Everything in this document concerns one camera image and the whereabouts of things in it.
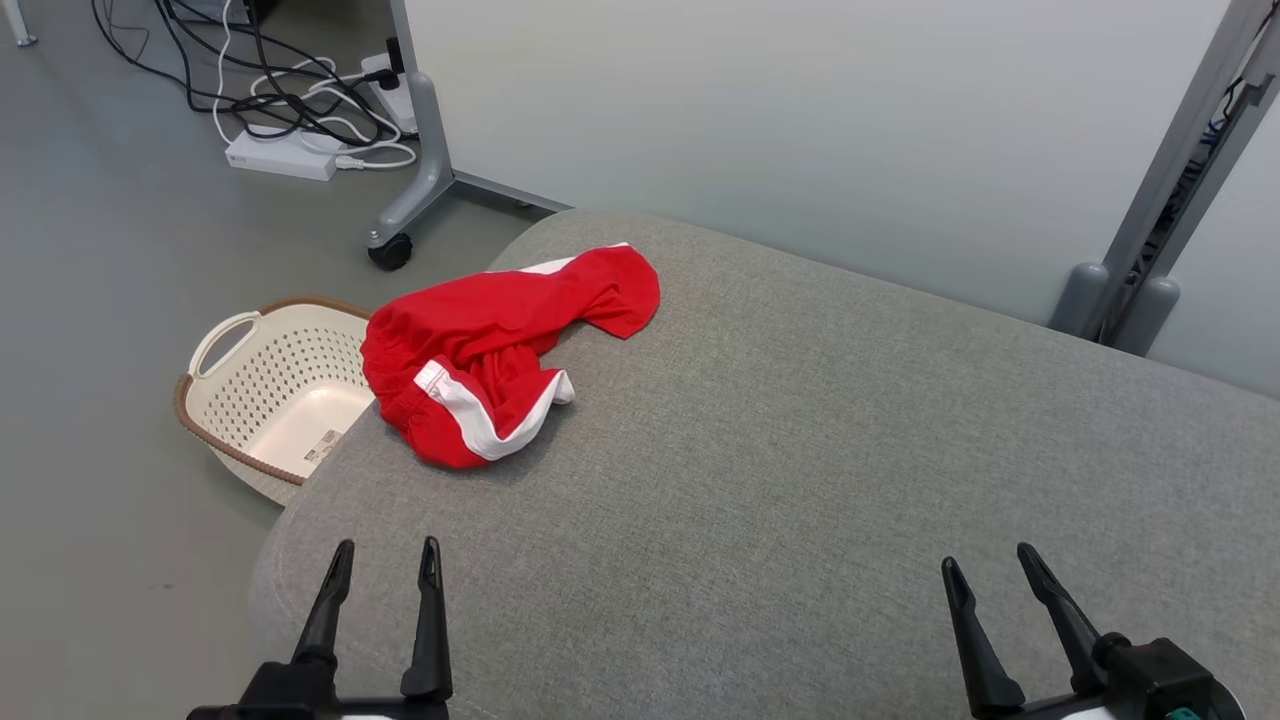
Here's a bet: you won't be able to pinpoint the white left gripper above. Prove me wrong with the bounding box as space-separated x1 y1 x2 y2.
186 536 454 720

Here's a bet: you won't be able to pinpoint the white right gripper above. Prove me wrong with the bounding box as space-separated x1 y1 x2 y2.
940 542 1117 720

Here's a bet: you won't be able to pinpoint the red white shorts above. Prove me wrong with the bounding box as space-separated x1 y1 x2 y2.
359 242 662 472

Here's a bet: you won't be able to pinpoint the cream plastic laundry basket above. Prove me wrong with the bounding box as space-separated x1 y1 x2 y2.
172 296 378 509

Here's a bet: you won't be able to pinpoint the grey wheeled partition stand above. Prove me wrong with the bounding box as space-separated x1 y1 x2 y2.
364 0 573 273

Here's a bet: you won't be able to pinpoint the white flat power strip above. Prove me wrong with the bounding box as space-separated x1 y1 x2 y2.
224 129 347 184

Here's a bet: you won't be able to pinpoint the white upright power strip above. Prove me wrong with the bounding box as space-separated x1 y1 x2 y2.
359 51 422 137

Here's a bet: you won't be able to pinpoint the grey furniture leg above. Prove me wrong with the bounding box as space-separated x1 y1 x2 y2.
0 0 40 49

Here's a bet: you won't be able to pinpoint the grey partition post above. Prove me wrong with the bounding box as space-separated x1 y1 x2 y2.
1047 0 1280 359

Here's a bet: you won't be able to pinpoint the white floor cable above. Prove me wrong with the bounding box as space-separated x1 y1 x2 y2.
210 0 419 172

